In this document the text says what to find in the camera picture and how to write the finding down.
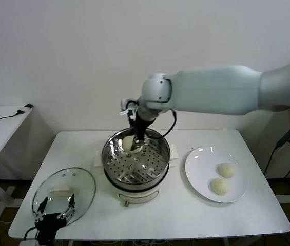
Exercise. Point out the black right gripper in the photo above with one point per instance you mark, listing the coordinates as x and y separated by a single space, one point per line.
140 125

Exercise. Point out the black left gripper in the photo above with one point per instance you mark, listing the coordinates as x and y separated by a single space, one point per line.
49 225

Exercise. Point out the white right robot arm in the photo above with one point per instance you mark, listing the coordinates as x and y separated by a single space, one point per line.
211 89

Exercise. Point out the perforated steel steamer basket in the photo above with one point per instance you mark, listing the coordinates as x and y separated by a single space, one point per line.
124 166

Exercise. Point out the cream electric cooker base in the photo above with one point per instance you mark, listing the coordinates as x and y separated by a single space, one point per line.
137 197

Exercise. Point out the white round plate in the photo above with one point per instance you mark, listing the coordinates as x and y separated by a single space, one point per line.
201 164

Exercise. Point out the small black plug device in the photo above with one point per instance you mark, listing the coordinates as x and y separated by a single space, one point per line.
25 108

